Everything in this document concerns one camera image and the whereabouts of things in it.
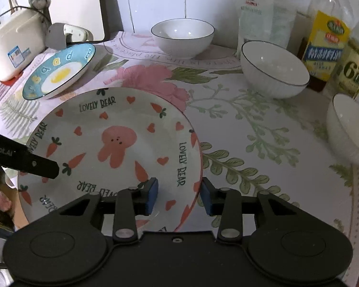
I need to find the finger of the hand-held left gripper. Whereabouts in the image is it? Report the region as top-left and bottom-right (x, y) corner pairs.
(24, 149), (60, 179)

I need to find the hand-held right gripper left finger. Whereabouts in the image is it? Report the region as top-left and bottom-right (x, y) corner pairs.
(58, 178), (159, 244)

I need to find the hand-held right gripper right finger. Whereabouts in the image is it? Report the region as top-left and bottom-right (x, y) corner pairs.
(201, 177), (301, 244)

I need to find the large bunny carrot print plate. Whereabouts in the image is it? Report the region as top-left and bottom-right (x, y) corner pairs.
(17, 87), (203, 234)

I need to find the white plate with dark rim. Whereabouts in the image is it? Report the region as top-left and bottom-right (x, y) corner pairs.
(151, 19), (215, 60)

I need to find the floral tablecloth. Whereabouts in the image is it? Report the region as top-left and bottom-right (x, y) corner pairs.
(0, 31), (359, 287)

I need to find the blue egg print plate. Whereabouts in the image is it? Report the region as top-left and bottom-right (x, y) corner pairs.
(22, 43), (96, 100)

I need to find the white kitchen appliance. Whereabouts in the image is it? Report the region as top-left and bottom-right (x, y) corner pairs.
(0, 7), (46, 82)

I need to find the white bowl with dark rim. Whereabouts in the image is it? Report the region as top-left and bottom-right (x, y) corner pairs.
(241, 40), (310, 99)
(326, 93), (359, 165)

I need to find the white plastic bag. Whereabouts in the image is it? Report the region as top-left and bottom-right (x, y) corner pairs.
(236, 0), (297, 58)

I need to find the clear vinegar bottle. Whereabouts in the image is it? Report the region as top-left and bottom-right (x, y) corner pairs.
(323, 3), (359, 100)

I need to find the yellow label oil bottle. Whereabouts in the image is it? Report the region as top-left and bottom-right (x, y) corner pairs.
(297, 0), (355, 93)

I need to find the grey and white handle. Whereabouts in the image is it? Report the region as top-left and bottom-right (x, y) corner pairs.
(46, 23), (94, 49)

